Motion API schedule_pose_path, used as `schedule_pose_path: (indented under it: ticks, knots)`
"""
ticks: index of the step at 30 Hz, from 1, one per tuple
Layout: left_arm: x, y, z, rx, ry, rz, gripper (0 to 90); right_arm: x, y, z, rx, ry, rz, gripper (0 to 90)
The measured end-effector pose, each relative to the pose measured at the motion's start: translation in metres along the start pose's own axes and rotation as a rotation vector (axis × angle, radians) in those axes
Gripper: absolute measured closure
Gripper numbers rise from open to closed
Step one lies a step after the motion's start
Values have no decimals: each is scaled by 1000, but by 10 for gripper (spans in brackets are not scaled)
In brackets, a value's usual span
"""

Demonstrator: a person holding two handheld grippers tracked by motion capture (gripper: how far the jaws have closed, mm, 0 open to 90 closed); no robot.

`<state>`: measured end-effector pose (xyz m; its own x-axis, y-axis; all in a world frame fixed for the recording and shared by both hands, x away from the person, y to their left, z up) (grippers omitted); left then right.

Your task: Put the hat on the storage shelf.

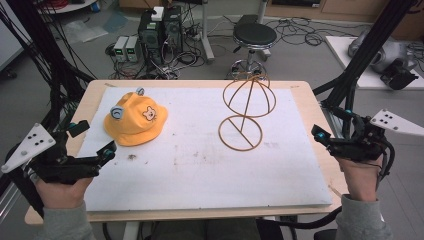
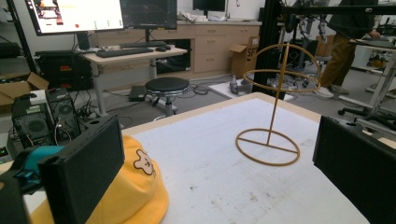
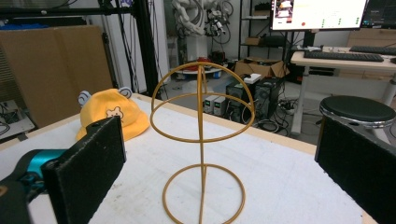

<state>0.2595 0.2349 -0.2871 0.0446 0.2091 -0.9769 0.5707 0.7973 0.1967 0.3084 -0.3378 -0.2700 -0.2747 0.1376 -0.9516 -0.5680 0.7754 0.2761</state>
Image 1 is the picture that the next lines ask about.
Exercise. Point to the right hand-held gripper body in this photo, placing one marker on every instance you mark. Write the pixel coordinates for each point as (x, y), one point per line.
(358, 148)

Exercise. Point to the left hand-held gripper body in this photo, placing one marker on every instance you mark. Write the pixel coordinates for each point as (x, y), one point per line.
(60, 168)

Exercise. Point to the yellow bucket hat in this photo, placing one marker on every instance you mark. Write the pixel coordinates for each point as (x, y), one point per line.
(133, 125)

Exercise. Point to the person's left hand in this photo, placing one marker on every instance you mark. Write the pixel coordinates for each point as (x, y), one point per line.
(63, 195)

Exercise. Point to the person's right hand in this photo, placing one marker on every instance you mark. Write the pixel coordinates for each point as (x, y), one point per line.
(361, 181)

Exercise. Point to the wooden table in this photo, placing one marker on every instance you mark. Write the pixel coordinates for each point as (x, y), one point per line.
(308, 100)

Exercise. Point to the white floor platform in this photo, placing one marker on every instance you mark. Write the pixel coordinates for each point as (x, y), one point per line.
(340, 56)

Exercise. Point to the black device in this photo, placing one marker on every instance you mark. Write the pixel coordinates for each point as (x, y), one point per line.
(398, 76)

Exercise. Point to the grey robot part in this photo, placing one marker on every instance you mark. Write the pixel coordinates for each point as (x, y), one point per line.
(390, 51)

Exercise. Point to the grey power supply unit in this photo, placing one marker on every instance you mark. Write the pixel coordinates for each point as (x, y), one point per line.
(120, 48)
(132, 48)

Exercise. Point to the white table mat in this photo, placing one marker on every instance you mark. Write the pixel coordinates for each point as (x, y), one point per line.
(200, 180)

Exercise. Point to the clear plastic sheet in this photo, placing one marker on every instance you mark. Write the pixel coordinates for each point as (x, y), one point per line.
(85, 31)

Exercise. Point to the black computer tower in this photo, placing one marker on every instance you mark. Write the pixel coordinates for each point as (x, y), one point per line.
(172, 30)
(150, 36)

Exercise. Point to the black round stool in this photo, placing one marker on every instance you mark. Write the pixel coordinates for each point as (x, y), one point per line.
(255, 33)

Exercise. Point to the blue tape roll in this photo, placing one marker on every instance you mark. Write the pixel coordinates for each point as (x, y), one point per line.
(95, 6)

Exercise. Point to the person's dark trousers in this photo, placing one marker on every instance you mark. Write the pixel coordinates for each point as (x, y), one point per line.
(203, 230)

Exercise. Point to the white round table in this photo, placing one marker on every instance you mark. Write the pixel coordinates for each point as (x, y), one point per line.
(66, 5)

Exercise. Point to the small white box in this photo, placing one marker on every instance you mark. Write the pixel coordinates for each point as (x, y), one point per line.
(157, 13)

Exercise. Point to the grey desk leg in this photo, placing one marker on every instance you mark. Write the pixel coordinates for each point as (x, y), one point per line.
(207, 33)

